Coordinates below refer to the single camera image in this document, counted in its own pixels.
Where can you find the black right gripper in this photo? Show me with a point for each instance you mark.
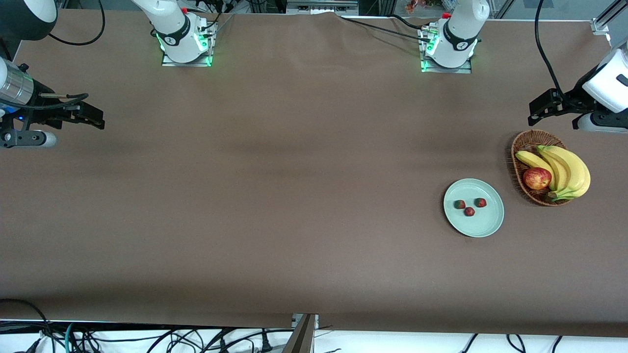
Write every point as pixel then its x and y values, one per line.
pixel 43 113

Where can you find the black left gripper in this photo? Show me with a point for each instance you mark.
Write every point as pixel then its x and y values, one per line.
pixel 572 99

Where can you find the small red strawberry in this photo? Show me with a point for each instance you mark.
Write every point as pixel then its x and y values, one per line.
pixel 459 204
pixel 480 202
pixel 469 212

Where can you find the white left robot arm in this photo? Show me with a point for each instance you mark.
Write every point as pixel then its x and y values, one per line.
pixel 458 29

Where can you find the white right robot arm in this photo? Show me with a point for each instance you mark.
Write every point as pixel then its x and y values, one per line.
pixel 171 24

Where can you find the pale green round plate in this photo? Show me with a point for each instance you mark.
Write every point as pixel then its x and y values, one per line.
pixel 485 223

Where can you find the brown wicker fruit basket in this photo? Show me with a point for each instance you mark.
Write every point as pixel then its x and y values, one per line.
pixel 527 147

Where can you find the yellow banana bunch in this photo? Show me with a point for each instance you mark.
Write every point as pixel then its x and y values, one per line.
pixel 571 171

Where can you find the red yellow apple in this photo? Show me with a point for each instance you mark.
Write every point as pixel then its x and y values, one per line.
pixel 537 179

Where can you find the colourful small items pile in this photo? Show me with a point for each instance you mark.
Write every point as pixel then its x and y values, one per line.
pixel 417 6

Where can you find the brown table cover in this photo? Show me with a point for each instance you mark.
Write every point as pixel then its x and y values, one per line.
pixel 314 147

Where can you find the grey metal box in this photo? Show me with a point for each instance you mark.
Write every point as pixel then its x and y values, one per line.
pixel 319 7

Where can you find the aluminium frame profile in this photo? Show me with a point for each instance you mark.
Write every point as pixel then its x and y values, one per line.
pixel 606 19

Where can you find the brown metal post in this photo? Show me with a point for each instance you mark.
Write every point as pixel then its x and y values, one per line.
pixel 301 338

